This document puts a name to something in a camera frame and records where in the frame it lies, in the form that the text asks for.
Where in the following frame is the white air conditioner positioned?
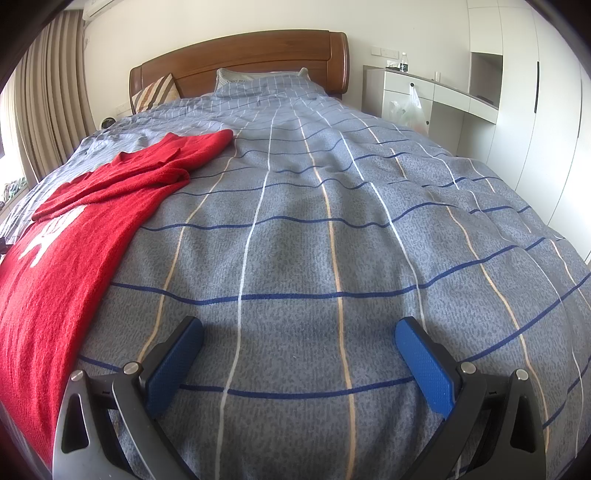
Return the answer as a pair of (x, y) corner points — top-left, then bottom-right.
(82, 0), (116, 19)

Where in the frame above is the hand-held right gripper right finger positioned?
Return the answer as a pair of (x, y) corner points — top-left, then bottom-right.
(394, 316), (560, 480)

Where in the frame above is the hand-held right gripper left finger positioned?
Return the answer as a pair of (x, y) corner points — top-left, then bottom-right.
(52, 316), (205, 480)

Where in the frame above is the grey pillow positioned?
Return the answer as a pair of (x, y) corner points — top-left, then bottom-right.
(215, 67), (309, 96)

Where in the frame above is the white desk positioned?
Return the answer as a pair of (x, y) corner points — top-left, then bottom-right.
(363, 65), (500, 158)

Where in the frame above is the striped cushion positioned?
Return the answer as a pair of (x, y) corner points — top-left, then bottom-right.
(133, 73), (182, 113)

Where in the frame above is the red knit sweater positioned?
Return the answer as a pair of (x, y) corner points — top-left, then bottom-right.
(0, 128), (234, 468)

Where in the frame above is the white wardrobe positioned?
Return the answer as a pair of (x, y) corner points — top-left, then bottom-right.
(466, 0), (591, 241)

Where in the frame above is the white plastic bag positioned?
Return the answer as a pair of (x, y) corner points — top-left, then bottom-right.
(387, 86), (426, 136)

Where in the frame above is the wooden headboard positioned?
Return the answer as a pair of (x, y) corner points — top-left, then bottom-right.
(129, 31), (350, 114)

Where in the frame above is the beige curtain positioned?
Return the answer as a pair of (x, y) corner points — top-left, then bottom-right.
(13, 11), (89, 178)

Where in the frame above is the blue checked duvet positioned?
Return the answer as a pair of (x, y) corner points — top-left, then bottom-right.
(0, 74), (591, 480)

